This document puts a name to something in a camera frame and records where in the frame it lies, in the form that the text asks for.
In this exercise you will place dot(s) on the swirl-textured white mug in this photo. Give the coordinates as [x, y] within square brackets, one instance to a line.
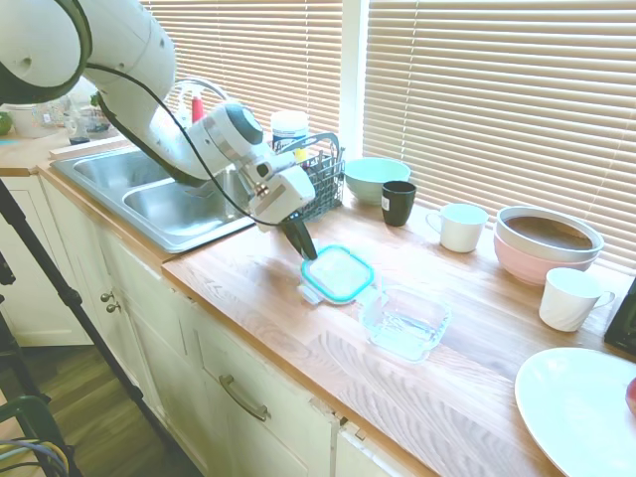
[564, 303]

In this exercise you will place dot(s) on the medium beige window blind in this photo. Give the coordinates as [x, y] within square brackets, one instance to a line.
[258, 49]

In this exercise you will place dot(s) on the glass bowl with greens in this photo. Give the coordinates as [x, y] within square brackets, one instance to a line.
[99, 121]

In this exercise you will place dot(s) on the black tripod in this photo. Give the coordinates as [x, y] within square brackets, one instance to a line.
[69, 297]

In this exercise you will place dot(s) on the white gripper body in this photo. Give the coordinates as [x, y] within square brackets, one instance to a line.
[283, 199]

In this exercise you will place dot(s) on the round metal cabinet knob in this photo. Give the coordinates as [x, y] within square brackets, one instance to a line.
[106, 297]
[112, 307]

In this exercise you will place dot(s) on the white wipes canister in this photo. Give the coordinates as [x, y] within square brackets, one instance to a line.
[289, 126]

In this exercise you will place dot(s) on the dark green metal frame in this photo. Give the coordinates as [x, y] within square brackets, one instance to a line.
[30, 412]

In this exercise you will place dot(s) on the large white plate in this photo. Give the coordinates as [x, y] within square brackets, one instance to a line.
[571, 407]

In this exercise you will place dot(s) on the green apple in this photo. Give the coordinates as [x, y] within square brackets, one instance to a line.
[4, 123]

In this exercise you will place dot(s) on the wide beige window blind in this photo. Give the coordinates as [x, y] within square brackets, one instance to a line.
[497, 99]

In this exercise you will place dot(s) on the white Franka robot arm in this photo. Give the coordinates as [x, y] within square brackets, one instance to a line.
[124, 59]

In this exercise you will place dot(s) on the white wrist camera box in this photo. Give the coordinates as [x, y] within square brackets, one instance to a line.
[263, 169]

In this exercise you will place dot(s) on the white lidded plastic container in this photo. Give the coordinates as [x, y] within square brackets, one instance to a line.
[27, 124]

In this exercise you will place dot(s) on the metal fork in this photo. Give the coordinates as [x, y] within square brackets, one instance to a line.
[323, 158]

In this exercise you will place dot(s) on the clear bottle with dark liquid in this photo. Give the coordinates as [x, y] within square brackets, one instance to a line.
[77, 129]

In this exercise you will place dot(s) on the black appliance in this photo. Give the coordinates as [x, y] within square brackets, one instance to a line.
[623, 323]

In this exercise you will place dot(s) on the stainless steel double sink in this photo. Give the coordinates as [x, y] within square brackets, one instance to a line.
[164, 208]

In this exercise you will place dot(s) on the chrome faucet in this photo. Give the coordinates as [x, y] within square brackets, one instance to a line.
[204, 84]

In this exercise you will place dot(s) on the grey plastic cutlery basket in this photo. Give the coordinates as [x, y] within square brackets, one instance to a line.
[328, 189]

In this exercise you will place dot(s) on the clear glass food container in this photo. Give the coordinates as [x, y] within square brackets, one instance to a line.
[407, 325]

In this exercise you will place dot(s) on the light teal bowl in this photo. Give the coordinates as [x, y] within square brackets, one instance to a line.
[370, 174]

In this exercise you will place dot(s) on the black cup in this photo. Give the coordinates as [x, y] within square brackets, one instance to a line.
[397, 204]

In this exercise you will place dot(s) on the teal-rimmed clear container lid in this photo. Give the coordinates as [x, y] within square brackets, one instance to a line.
[338, 273]

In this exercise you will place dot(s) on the clear soap dispenser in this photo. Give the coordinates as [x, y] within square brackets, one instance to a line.
[183, 107]

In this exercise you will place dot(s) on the wooden strip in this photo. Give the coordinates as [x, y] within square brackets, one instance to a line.
[79, 148]

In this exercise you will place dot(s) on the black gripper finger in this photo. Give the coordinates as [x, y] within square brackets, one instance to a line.
[307, 238]
[294, 237]

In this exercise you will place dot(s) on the red bottle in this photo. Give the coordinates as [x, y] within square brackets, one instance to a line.
[198, 107]

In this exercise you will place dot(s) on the pink bowl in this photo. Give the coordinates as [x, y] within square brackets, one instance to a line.
[526, 268]

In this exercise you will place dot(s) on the red apple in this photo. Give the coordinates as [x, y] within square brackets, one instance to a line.
[631, 395]

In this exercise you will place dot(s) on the white kitchen cabinet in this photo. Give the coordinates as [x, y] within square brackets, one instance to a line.
[164, 338]

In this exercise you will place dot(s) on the plain white mug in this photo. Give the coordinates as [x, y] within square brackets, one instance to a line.
[459, 231]

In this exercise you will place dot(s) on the round metal cake pan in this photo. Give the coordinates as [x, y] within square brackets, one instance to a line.
[517, 242]

